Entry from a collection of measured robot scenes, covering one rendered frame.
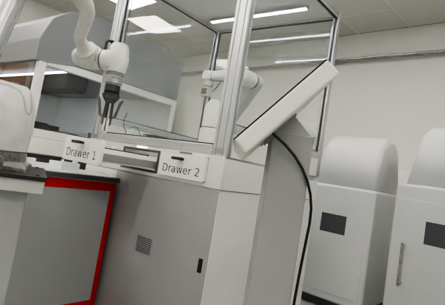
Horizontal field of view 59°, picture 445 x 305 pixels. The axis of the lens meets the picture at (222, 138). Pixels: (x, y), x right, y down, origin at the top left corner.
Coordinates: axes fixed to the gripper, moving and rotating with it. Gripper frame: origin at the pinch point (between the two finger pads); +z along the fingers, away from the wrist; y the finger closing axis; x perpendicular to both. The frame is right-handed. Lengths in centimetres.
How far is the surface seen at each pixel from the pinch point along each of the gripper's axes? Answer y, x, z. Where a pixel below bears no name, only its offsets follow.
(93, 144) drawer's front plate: -4.9, -19.5, 10.6
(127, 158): 11.2, -15.6, 14.1
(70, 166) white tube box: -11.8, 13.6, 22.9
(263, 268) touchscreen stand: 43, -99, 38
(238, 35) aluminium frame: 46, -39, -48
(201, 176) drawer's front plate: 41, -35, 17
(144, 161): 19.9, -10.5, 14.4
